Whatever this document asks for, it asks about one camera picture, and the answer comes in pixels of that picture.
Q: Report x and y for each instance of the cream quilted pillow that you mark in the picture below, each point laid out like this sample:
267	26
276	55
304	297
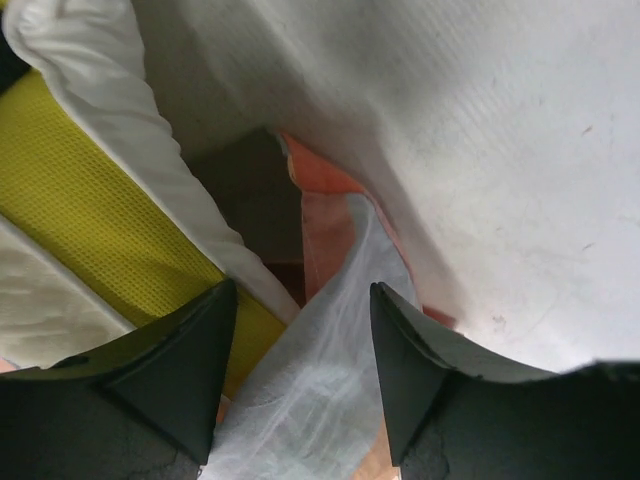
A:
104	228

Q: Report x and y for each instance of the checkered pastel pillowcase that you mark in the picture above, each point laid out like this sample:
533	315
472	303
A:
311	408

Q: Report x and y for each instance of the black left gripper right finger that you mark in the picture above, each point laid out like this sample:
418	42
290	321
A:
456	410

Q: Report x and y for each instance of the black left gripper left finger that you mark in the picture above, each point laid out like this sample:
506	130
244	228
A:
143	406

